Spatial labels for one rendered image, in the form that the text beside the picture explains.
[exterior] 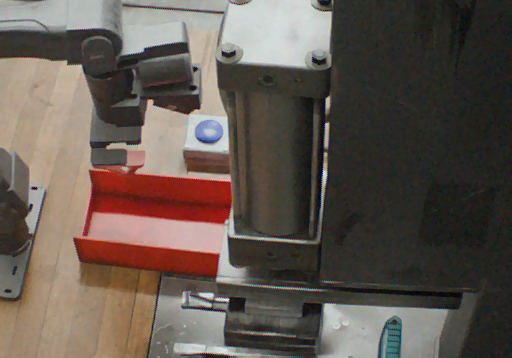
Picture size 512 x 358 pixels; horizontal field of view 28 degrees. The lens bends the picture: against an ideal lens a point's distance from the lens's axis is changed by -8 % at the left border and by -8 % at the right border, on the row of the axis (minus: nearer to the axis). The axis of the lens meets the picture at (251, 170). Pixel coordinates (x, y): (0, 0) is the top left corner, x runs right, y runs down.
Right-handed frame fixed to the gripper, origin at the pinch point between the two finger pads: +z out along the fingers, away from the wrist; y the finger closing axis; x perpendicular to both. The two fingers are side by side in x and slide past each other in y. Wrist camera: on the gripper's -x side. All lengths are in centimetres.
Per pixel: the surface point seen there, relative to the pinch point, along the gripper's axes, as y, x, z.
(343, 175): -26, -25, -40
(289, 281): -26.2, -20.6, -17.6
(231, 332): -30.7, -14.5, -14.4
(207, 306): -21.6, -10.3, 3.1
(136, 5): 115, 25, 130
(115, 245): -11.4, 2.5, 8.0
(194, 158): 5.0, -7.0, 15.8
